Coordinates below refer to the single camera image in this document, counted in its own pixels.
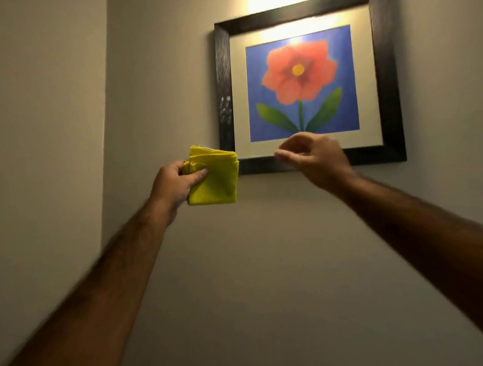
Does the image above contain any person's left hand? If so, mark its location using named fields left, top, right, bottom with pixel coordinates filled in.
left=147, top=158, right=212, bottom=228

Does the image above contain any person's right hand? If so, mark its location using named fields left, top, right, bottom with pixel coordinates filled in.
left=273, top=129, right=361, bottom=199

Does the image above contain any yellow cloth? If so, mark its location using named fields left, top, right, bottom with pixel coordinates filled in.
left=182, top=143, right=242, bottom=206

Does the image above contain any person's left forearm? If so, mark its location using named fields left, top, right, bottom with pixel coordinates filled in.
left=0, top=197, right=184, bottom=366

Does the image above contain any person's right forearm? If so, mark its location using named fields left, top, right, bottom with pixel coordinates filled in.
left=332, top=167, right=483, bottom=364

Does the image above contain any black framed flower picture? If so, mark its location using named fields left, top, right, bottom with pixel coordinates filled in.
left=212, top=0, right=408, bottom=177

